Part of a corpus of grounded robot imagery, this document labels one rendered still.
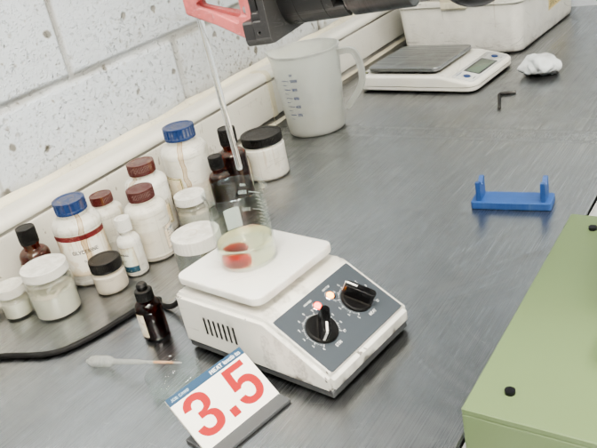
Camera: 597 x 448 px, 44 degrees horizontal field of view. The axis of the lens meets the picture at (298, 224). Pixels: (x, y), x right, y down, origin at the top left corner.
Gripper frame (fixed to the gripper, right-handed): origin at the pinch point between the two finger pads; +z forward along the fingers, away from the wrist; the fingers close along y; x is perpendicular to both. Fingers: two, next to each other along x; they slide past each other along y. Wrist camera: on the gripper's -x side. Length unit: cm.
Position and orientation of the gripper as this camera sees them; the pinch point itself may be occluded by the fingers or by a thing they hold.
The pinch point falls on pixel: (195, 4)
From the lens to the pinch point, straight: 67.6
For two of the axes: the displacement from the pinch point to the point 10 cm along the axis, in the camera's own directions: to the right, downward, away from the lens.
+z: -9.0, 0.1, 4.3
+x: 2.1, 8.8, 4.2
